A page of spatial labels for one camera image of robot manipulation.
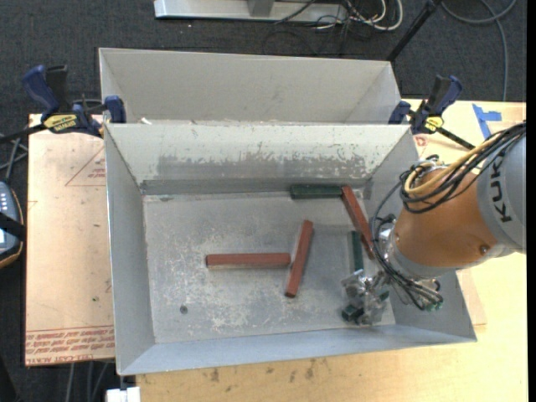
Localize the brown cardboard board, red print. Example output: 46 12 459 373
24 113 489 368

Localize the grey metal bin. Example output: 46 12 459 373
98 47 478 377

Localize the red-brown flat block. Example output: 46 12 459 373
204 252 292 271
284 219 315 299
340 184 376 260

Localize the dark green flat block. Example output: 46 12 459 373
348 229 365 275
289 183 344 201

